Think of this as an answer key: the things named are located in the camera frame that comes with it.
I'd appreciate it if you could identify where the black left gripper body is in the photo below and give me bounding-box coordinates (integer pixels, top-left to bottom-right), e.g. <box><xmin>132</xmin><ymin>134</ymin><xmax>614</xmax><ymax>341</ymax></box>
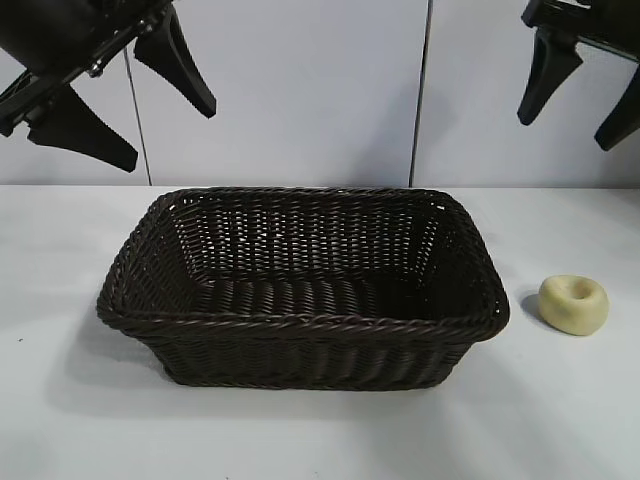
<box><xmin>0</xmin><ymin>0</ymin><xmax>166</xmax><ymax>139</ymax></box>

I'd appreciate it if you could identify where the dark brown wicker basket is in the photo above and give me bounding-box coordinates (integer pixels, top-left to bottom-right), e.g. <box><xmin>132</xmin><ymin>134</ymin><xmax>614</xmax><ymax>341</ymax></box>
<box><xmin>94</xmin><ymin>186</ymin><xmax>511</xmax><ymax>392</ymax></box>

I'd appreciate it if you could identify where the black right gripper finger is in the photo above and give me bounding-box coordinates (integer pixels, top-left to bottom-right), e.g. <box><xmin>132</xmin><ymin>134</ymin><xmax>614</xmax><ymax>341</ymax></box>
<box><xmin>516</xmin><ymin>22</ymin><xmax>585</xmax><ymax>127</ymax></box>
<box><xmin>593</xmin><ymin>84</ymin><xmax>640</xmax><ymax>152</ymax></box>

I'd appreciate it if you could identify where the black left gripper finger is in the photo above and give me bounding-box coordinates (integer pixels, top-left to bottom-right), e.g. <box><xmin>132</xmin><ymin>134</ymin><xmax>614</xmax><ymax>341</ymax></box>
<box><xmin>133</xmin><ymin>7</ymin><xmax>219</xmax><ymax>120</ymax></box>
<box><xmin>27</xmin><ymin>82</ymin><xmax>139</xmax><ymax>174</ymax></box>

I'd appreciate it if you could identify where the pale yellow egg yolk pastry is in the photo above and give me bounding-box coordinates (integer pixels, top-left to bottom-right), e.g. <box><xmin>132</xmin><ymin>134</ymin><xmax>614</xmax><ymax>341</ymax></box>
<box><xmin>538</xmin><ymin>273</ymin><xmax>611</xmax><ymax>337</ymax></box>

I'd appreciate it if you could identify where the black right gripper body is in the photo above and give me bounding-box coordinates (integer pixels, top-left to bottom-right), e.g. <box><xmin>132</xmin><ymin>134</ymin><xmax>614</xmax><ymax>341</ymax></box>
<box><xmin>519</xmin><ymin>0</ymin><xmax>640</xmax><ymax>51</ymax></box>

